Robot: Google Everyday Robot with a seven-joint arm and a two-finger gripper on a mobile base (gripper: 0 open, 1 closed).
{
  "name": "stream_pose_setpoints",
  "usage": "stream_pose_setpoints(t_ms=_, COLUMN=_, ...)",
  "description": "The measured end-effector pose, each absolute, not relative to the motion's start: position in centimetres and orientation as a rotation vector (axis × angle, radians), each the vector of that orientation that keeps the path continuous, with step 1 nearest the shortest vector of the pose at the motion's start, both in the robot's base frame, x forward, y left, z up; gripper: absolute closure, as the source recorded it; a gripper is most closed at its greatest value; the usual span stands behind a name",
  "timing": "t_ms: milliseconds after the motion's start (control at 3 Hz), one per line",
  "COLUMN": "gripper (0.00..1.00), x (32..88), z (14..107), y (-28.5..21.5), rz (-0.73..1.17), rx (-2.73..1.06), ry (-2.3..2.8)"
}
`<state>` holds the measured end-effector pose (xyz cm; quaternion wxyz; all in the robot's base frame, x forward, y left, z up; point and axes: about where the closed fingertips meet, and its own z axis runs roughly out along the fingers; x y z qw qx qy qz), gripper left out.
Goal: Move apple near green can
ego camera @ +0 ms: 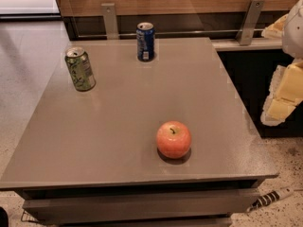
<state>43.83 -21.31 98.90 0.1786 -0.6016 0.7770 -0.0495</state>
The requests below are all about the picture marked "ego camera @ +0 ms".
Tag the white rounded gripper body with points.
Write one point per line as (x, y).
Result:
(294, 32)

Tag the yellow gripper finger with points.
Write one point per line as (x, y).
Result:
(285, 93)
(275, 30)

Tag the red apple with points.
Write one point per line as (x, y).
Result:
(173, 140)

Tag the blue soda can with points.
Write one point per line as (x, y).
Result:
(145, 41)

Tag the green soda can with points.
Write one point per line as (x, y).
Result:
(79, 68)

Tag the white power strip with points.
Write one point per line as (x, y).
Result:
(271, 197)

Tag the grey cabinet drawer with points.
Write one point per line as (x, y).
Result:
(141, 206)

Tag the right metal bracket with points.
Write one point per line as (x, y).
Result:
(246, 33)

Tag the metal bracket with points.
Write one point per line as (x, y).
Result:
(246, 33)
(110, 20)

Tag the left metal bracket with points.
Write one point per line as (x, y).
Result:
(110, 20)

